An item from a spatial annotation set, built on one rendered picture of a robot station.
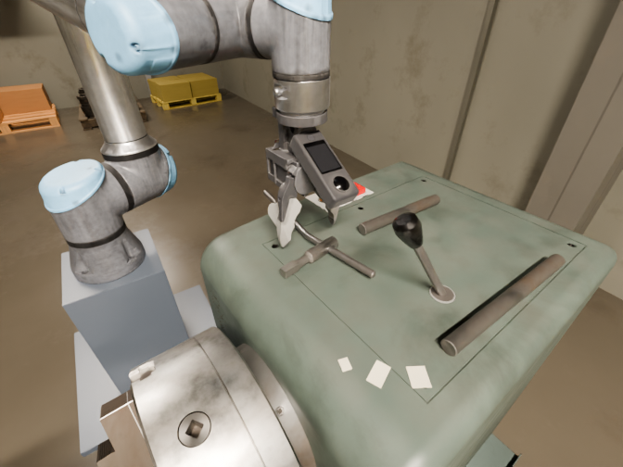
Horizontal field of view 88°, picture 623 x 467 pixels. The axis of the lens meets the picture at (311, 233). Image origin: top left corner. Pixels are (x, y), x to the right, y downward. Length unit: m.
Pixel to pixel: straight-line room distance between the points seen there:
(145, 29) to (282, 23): 0.14
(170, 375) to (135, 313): 0.44
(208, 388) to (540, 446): 1.73
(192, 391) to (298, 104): 0.37
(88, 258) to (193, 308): 0.47
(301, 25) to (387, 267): 0.35
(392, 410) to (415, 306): 0.15
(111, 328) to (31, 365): 1.54
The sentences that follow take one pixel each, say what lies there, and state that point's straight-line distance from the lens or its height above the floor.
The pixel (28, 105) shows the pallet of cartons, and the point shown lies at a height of 0.26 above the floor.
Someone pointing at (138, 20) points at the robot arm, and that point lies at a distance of 0.39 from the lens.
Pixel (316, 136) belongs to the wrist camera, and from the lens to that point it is 0.47.
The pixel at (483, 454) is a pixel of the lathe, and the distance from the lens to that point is 1.23.
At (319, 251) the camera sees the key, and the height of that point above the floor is 1.27.
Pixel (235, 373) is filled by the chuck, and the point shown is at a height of 1.24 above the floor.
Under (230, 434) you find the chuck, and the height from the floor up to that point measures 1.23.
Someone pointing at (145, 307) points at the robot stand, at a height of 1.01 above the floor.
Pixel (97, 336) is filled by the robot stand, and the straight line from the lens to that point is 0.91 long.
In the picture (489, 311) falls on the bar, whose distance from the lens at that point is 0.49.
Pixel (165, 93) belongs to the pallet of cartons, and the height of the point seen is 0.28.
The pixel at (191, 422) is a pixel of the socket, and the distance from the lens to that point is 0.43.
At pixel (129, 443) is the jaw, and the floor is 1.17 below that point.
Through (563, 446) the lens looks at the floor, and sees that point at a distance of 2.04.
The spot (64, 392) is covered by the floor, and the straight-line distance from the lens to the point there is 2.20.
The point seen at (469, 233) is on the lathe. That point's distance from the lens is 0.66.
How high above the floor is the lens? 1.60
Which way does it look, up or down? 36 degrees down
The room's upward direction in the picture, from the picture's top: straight up
